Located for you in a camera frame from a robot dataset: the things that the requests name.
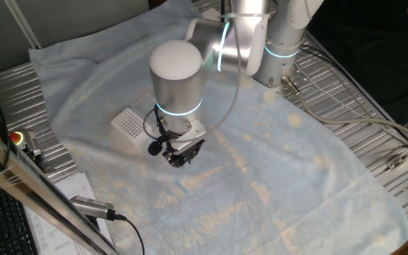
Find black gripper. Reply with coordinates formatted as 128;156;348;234
161;136;206;170

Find blue pipette tip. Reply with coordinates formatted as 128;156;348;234
174;178;190;196

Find white pipette tip holder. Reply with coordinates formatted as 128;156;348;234
110;107;154;148

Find black round plug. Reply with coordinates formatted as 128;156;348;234
147;140;164;157

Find clear plastic box lid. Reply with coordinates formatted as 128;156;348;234
131;93;157;118

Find light blue stained cloth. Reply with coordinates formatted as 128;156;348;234
28;0;408;255

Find printed paper sheets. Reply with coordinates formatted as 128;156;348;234
23;171;115;255

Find red emergency stop button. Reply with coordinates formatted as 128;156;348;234
8;130;43;157

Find black keyboard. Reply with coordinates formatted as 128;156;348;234
0;174;39;255

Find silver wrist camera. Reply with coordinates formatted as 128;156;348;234
168;118;208;145

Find thin wrist cable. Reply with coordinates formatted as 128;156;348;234
142;103;171;150

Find black camera cable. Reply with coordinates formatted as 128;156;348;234
113;212;146;255

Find silver camera on stand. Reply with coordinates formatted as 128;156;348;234
69;195;117;222

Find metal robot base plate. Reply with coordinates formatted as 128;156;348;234
248;52;319;99

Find thick grey robot cable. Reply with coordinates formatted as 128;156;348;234
280;75;408;143

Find aluminium frame bar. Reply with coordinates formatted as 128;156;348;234
0;118;120;255

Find slim grey metal rail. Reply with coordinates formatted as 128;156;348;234
3;0;43;50

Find aluminium corner bracket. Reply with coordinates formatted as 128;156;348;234
387;155;405;171

